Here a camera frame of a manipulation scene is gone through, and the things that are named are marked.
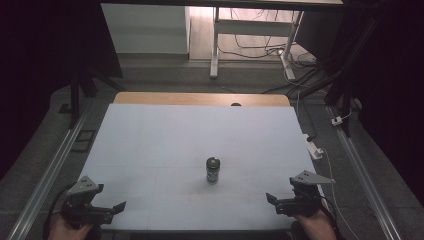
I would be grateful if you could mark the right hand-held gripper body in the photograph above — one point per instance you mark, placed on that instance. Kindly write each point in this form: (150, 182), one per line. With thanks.
(301, 200)

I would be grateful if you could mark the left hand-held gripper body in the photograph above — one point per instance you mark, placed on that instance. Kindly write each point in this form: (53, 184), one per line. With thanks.
(85, 205)

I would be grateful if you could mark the dark green drink can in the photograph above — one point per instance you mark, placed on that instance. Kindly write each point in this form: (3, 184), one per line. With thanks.
(212, 170)

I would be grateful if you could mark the person's right hand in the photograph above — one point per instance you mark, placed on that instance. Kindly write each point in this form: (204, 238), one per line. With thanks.
(316, 226)

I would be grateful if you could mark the person's left hand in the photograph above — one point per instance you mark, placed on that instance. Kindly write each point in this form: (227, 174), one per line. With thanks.
(68, 231)

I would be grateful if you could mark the white power strip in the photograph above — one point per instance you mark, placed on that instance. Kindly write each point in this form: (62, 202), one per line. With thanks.
(313, 148)

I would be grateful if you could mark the white plug adapter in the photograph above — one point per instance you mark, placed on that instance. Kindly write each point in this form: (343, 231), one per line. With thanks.
(337, 120)

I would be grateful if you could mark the white table mat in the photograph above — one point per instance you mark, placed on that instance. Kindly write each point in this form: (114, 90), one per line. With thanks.
(186, 140)

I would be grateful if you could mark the black metal stand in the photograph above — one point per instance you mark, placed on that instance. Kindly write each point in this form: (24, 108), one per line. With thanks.
(76, 93)
(346, 83)

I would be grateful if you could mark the wooden table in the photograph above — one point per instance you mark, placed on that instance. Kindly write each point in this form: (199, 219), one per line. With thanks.
(200, 99)

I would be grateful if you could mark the aluminium floor rail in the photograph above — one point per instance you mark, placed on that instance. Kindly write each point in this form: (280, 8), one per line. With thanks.
(363, 180)
(46, 180)

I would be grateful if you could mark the black floor bracket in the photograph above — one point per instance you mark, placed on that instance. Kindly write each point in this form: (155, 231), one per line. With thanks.
(84, 140)

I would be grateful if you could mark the white desk frame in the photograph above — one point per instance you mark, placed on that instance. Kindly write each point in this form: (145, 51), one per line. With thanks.
(250, 28)

